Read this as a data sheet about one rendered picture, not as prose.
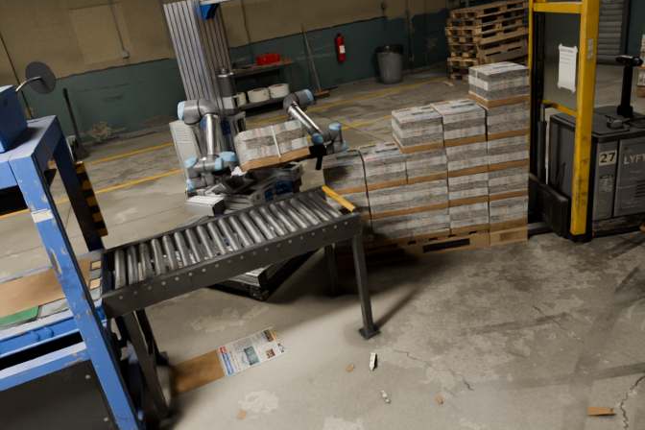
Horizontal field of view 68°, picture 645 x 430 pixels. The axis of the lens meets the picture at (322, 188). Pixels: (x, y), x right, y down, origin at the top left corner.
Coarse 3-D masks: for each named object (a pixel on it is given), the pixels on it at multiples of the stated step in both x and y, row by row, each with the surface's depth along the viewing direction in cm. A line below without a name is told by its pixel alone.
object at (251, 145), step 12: (240, 132) 282; (252, 132) 279; (264, 132) 282; (240, 144) 292; (252, 144) 279; (264, 144) 282; (240, 156) 300; (252, 156) 279; (264, 156) 281; (252, 168) 279; (264, 168) 295
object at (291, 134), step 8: (296, 120) 289; (280, 128) 285; (288, 128) 287; (296, 128) 288; (280, 136) 285; (288, 136) 287; (296, 136) 288; (304, 136) 291; (288, 144) 287; (296, 144) 288; (304, 144) 290; (288, 152) 286; (288, 160) 287
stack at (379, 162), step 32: (352, 160) 336; (384, 160) 332; (416, 160) 334; (448, 160) 335; (480, 160) 337; (384, 192) 341; (416, 192) 342; (448, 192) 345; (480, 192) 345; (384, 224) 350; (416, 224) 351; (448, 224) 354; (480, 224) 355; (352, 256) 359; (416, 256) 361
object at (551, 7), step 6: (534, 6) 348; (540, 6) 339; (546, 6) 331; (552, 6) 324; (558, 6) 317; (564, 6) 309; (570, 6) 302; (576, 6) 296; (570, 12) 304; (576, 12) 297
